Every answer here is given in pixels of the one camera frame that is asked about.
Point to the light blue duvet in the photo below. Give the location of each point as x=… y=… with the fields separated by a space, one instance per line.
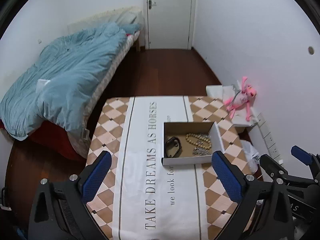
x=70 y=65

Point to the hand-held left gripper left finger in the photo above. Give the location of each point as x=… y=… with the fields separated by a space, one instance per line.
x=97 y=175

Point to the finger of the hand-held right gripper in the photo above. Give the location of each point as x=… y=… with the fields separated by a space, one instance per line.
x=270 y=163
x=300 y=152

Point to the black smart watch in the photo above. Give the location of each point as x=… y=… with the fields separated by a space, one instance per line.
x=168 y=146

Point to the checked printed tablecloth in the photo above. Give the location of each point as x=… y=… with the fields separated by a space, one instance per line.
x=140 y=155

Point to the white pillow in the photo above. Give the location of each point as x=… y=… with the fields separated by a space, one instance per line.
x=120 y=16

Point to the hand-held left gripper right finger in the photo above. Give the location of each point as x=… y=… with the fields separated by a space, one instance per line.
x=227 y=177

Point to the white plastic bag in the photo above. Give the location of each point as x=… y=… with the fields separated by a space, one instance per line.
x=251 y=155

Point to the bed with patterned mattress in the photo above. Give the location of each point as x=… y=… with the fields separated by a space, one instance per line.
x=107 y=80

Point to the white door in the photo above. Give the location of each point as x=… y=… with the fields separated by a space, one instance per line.
x=170 y=12

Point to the round wall hole cap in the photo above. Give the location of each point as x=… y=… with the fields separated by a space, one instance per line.
x=310 y=50

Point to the red blanket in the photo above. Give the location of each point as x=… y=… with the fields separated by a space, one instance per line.
x=50 y=137

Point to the cardboard box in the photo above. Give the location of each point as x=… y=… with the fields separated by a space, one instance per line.
x=180 y=160

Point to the pink plush toy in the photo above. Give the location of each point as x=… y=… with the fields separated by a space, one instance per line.
x=240 y=98

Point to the white wall socket row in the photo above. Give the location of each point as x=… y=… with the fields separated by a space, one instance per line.
x=268 y=136

